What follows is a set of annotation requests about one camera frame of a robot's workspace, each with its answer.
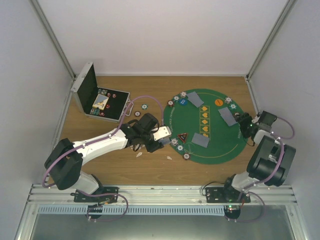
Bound aluminium poker case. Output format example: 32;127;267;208
71;62;130;123

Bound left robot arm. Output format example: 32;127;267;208
44;113;172;202

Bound blue playing card deck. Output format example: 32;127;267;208
159;138;171;145

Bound red hundred chip stack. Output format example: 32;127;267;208
134;111;141;117

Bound clear round button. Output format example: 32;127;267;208
184;142;197;154

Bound green fifty chip stack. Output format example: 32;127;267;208
141;104;148;110

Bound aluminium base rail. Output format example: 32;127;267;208
27;185;297;216

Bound card pack in case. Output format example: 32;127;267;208
92;94;109;110

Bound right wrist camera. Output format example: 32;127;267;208
257;115;272;132

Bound round green poker mat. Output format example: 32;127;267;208
164;88;247;165

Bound chips in case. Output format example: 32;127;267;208
98;88;108;96

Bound white debris pile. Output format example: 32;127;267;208
129;147;173;160

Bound card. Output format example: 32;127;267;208
191;133;210;148
221;115;237;127
187;91;201;104
189;94;204;108
218;107;233;117

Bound red triangle dealer button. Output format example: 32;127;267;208
177;132;189;144

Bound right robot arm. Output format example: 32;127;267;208
221;111;296;203

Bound hundred chips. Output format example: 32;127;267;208
233;112;240;118
182;153;191;161
167;100;175;107

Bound ten chips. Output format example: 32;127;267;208
225;97;232;104
180;91;187;98
170;138;179;146

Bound blue small blind button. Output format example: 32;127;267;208
178;98;188;106

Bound orange big blind button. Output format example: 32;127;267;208
214;99;224;107

